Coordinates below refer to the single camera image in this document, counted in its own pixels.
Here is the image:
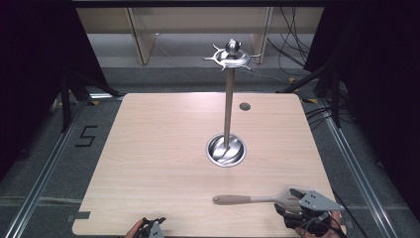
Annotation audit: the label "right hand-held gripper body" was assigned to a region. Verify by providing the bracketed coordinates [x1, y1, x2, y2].
[282, 189, 345, 238]

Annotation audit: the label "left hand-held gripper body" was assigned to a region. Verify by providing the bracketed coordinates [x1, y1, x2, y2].
[140, 220, 165, 238]

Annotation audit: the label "beige handled slotted spatula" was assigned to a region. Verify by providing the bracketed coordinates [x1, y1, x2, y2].
[212, 187, 303, 214]

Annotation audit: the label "silver metal utensil rack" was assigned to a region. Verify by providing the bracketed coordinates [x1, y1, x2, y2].
[202, 38, 262, 168]

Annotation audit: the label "person's left hand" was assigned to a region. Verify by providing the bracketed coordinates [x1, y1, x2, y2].
[124, 219, 146, 238]

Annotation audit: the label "person's right hand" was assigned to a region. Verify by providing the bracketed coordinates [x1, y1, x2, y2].
[294, 210, 348, 238]

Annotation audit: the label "black metal stand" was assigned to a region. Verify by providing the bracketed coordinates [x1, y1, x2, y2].
[58, 69, 124, 134]
[276, 64, 346, 129]

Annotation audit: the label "dark curtain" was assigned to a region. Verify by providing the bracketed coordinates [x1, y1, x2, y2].
[0, 0, 108, 181]
[303, 0, 420, 212]

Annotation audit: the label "light wooden cabinet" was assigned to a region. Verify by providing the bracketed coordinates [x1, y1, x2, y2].
[75, 7, 325, 65]

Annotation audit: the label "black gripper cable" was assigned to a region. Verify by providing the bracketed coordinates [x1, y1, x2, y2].
[331, 189, 369, 238]

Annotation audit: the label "aluminium floor rail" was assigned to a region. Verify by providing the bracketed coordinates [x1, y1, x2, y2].
[316, 98, 397, 238]
[3, 95, 125, 238]

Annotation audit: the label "black floor cables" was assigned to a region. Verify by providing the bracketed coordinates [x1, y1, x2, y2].
[304, 104, 356, 132]

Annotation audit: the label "hanging black cables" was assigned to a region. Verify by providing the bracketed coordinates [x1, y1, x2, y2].
[266, 6, 319, 68]

